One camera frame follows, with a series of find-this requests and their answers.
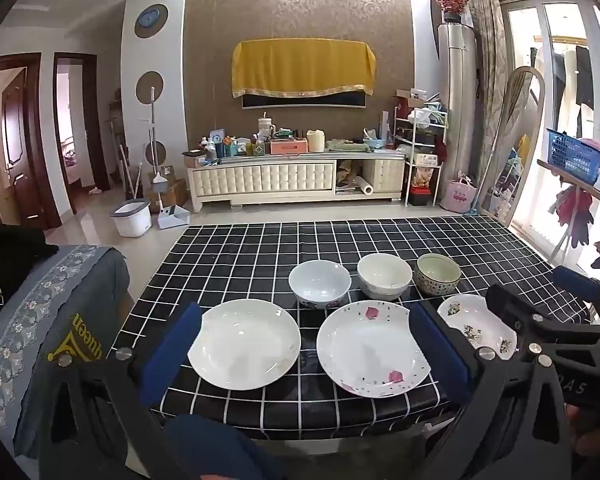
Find small scalloped floral plate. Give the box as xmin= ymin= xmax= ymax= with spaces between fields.
xmin=437 ymin=294 xmax=518 ymax=361

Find blue plastic basket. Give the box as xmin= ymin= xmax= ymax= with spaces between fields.
xmin=546 ymin=128 xmax=600 ymax=186

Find pink tote bag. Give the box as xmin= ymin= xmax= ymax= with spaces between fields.
xmin=440 ymin=172 xmax=477 ymax=213

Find brown wooden door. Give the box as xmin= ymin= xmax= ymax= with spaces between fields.
xmin=0 ymin=52 xmax=61 ymax=231

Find round blue wall clock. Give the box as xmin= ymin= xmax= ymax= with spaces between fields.
xmin=134 ymin=3 xmax=170 ymax=39

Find grey blue embroidered sofa cover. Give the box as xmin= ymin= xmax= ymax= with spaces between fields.
xmin=0 ymin=244 xmax=131 ymax=446

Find cream tufted television cabinet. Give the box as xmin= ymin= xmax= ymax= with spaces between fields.
xmin=186 ymin=152 xmax=407 ymax=213

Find green bowl patterned outside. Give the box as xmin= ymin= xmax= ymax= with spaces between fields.
xmin=413 ymin=253 xmax=462 ymax=297

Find person's blue trouser leg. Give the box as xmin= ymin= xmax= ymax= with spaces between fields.
xmin=164 ymin=412 xmax=286 ymax=480

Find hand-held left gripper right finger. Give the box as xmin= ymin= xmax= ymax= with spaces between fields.
xmin=409 ymin=302 xmax=576 ymax=480

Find person's right hand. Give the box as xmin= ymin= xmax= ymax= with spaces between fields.
xmin=566 ymin=406 xmax=600 ymax=461

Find white plate pink petal print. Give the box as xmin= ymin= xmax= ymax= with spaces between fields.
xmin=316 ymin=300 xmax=433 ymax=399

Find arched floor mirror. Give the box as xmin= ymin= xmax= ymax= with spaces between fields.
xmin=482 ymin=65 xmax=546 ymax=228

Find plain white plate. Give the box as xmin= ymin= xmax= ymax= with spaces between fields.
xmin=187 ymin=299 xmax=302 ymax=390

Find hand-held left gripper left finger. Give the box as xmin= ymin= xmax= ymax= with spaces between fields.
xmin=37 ymin=302 xmax=203 ymax=480

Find brown door frame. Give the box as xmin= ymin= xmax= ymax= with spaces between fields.
xmin=52 ymin=52 xmax=111 ymax=213

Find black television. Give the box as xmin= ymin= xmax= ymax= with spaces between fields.
xmin=241 ymin=87 xmax=368 ymax=110

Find white mop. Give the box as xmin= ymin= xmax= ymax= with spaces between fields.
xmin=147 ymin=86 xmax=170 ymax=183

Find black white checkered tablecloth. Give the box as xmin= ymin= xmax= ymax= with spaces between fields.
xmin=107 ymin=216 xmax=593 ymax=441

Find yellow cloth cover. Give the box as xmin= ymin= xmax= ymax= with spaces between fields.
xmin=231 ymin=37 xmax=377 ymax=99

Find black cloth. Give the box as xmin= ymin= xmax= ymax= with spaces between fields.
xmin=0 ymin=216 xmax=60 ymax=321

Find white bowl blue pattern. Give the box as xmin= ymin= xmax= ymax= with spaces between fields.
xmin=288 ymin=260 xmax=352 ymax=310

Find red flowers in vase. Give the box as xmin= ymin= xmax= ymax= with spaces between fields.
xmin=435 ymin=0 xmax=470 ymax=25

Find cardboard boxes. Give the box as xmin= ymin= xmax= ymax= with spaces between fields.
xmin=147 ymin=165 xmax=188 ymax=208

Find white metal shelf rack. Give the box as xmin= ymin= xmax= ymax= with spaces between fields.
xmin=392 ymin=89 xmax=448 ymax=207

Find white mop bucket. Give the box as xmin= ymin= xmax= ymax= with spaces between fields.
xmin=110 ymin=199 xmax=151 ymax=238

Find plain white bowl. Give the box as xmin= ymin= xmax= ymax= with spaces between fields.
xmin=356 ymin=252 xmax=413 ymax=302

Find clothes drying rack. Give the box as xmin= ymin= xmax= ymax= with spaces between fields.
xmin=537 ymin=160 xmax=600 ymax=271

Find pink box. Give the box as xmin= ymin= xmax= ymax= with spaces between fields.
xmin=270 ymin=138 xmax=309 ymax=155

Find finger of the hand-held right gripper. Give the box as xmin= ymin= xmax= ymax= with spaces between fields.
xmin=551 ymin=265 xmax=600 ymax=328
xmin=485 ymin=284 xmax=600 ymax=357

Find round brown wall decor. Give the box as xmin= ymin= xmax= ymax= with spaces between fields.
xmin=135 ymin=71 xmax=164 ymax=106
xmin=144 ymin=140 xmax=168 ymax=167

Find standing air conditioner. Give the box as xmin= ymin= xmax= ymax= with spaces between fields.
xmin=437 ymin=22 xmax=478 ymax=206

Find white dustpan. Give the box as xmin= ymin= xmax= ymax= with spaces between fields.
xmin=157 ymin=205 xmax=191 ymax=230

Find patterned beige curtain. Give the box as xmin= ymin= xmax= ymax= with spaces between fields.
xmin=464 ymin=0 xmax=511 ymax=211

